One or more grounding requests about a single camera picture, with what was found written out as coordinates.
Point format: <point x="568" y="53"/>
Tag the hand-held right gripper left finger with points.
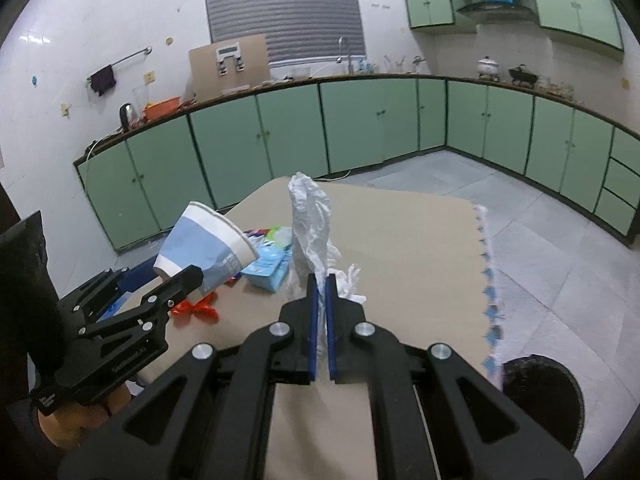
<point x="312" y="320"/>

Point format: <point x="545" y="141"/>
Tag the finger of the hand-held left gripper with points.
<point x="95" y="285"/>
<point x="180" y="280"/>

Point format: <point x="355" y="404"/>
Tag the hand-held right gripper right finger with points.
<point x="331" y="320"/>

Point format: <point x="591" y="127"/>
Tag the blue and white paper cup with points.
<point x="200" y="240"/>

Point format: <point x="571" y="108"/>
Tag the white plastic bag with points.
<point x="310" y="220"/>

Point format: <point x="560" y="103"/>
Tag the bin with black bag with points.
<point x="540" y="400"/>

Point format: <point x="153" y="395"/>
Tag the person's left hand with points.
<point x="75" y="425"/>

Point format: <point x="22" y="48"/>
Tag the red snack wrapper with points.
<point x="192" y="308"/>

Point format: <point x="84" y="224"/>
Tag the blue tissue packet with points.
<point x="267" y="270"/>

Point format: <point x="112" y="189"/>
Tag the beige tablecloth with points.
<point x="410" y="260"/>

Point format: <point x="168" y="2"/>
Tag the electric kettle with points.
<point x="127" y="116"/>

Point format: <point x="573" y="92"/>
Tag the orange basin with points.
<point x="161" y="109"/>

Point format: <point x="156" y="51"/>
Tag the green lower cabinets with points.
<point x="360" y="125"/>

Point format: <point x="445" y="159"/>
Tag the green cabinets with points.
<point x="360" y="125"/>
<point x="565" y="0"/>

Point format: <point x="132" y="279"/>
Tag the dark hanging towel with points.
<point x="103" y="80"/>

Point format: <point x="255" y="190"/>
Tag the cardboard board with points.
<point x="255" y="60"/>

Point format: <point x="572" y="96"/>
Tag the utensil holder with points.
<point x="395" y="64"/>

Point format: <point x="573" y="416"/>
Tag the steel faucet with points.
<point x="343" y="50"/>

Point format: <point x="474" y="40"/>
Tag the grey window blind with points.
<point x="285" y="5"/>

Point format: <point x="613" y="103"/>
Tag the white lidded pot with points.
<point x="487" y="67"/>

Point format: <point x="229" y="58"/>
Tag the black wok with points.
<point x="522" y="76"/>

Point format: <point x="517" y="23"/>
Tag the black range hood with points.
<point x="495" y="8"/>

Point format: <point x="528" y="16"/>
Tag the green upper cabinets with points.
<point x="565" y="0"/>

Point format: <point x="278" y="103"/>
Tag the metal towel rail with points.
<point x="130" y="57"/>

